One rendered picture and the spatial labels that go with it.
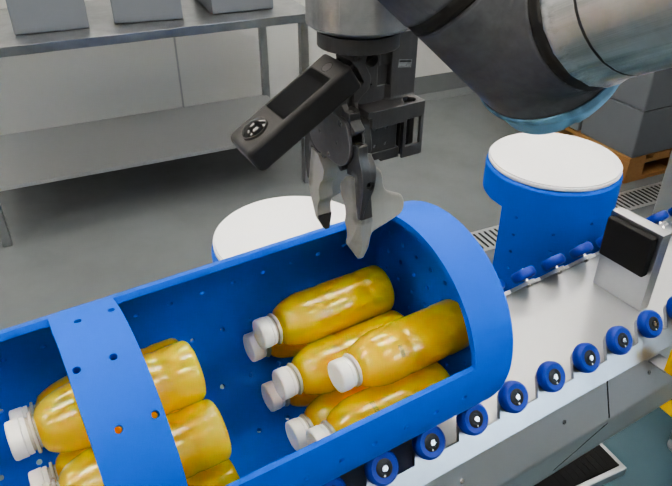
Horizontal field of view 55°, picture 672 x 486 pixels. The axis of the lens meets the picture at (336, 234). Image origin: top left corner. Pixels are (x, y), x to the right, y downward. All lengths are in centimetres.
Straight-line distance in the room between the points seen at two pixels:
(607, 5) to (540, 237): 106
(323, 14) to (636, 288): 84
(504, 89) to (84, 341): 43
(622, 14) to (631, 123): 339
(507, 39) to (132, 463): 45
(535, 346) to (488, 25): 76
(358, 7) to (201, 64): 353
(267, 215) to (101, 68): 284
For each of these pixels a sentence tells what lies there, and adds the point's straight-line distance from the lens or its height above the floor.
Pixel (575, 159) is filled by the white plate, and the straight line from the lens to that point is 148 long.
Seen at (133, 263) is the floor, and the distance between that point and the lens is 300.
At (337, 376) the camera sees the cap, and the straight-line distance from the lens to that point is 76.
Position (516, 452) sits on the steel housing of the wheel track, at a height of 88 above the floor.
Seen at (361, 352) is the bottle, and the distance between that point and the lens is 76.
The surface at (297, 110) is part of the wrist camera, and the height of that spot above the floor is 144.
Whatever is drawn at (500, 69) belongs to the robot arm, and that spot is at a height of 151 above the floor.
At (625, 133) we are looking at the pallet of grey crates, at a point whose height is 26.
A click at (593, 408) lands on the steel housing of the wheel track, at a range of 111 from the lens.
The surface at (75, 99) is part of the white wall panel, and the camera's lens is 398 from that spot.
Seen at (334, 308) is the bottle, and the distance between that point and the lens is 82.
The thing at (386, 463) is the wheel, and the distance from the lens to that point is 85.
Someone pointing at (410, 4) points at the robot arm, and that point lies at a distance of 41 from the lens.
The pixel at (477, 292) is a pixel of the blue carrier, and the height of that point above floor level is 119.
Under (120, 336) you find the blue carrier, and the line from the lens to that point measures 65.
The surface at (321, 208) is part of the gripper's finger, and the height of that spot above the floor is 131.
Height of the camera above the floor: 164
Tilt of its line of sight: 32 degrees down
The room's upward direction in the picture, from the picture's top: straight up
